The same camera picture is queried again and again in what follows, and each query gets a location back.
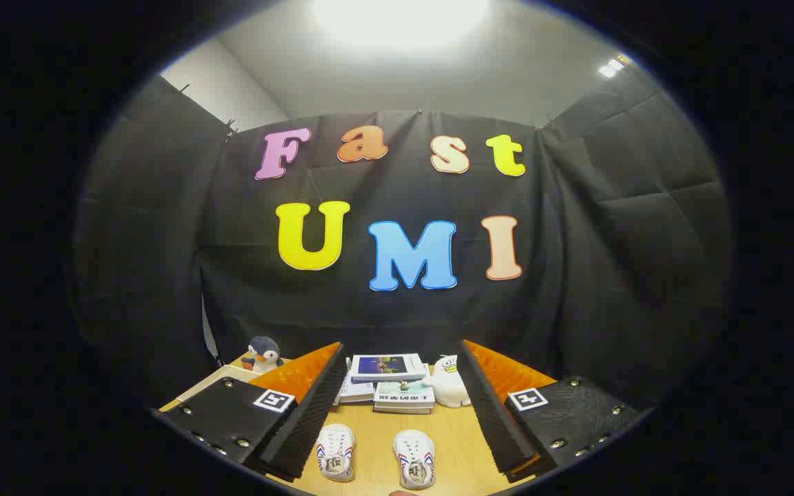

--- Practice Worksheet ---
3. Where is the grey penguin plush toy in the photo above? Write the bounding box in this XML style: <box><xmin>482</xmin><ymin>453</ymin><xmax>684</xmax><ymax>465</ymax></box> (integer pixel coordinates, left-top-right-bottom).
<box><xmin>241</xmin><ymin>335</ymin><xmax>285</xmax><ymax>375</ymax></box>

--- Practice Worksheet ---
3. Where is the book with teal picture cover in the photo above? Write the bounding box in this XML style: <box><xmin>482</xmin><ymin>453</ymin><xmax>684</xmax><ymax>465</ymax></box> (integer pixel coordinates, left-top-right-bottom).
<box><xmin>372</xmin><ymin>379</ymin><xmax>436</xmax><ymax>415</ymax></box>

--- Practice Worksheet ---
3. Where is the white striped shoe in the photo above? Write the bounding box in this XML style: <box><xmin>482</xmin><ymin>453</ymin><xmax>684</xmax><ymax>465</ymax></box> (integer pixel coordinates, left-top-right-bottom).
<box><xmin>392</xmin><ymin>429</ymin><xmax>437</xmax><ymax>491</ymax></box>
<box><xmin>314</xmin><ymin>423</ymin><xmax>358</xmax><ymax>483</ymax></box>

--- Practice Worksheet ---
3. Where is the book with blue picture cover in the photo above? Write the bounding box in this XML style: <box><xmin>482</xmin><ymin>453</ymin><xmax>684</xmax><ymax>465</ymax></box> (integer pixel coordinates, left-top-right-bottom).
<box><xmin>349</xmin><ymin>353</ymin><xmax>428</xmax><ymax>383</ymax></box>

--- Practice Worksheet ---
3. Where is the white duck plush toy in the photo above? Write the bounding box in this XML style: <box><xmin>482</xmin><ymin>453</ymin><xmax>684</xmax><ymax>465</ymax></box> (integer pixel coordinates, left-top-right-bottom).
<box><xmin>423</xmin><ymin>354</ymin><xmax>472</xmax><ymax>409</ymax></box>

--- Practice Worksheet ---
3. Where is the cream fabric storage box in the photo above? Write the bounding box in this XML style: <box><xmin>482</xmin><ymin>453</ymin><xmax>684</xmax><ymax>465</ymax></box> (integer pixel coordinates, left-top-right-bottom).
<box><xmin>158</xmin><ymin>364</ymin><xmax>260</xmax><ymax>413</ymax></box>

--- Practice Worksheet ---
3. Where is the bright ceiling lamp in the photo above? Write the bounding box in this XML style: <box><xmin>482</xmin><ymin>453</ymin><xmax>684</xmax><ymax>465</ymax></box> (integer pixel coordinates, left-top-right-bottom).
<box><xmin>311</xmin><ymin>0</ymin><xmax>491</xmax><ymax>49</ymax></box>

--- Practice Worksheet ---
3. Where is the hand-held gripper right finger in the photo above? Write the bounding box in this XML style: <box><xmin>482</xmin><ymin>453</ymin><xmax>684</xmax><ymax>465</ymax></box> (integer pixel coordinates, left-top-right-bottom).
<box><xmin>457</xmin><ymin>339</ymin><xmax>651</xmax><ymax>483</ymax></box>

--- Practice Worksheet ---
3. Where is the white book with portrait cover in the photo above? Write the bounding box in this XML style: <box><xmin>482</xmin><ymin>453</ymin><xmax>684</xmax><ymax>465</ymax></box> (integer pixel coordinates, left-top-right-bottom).
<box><xmin>334</xmin><ymin>358</ymin><xmax>377</xmax><ymax>406</ymax></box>

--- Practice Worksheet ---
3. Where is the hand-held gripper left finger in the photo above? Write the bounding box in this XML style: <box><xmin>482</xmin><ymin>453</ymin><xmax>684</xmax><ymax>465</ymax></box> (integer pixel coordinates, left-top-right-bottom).
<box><xmin>159</xmin><ymin>342</ymin><xmax>348</xmax><ymax>482</ymax></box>

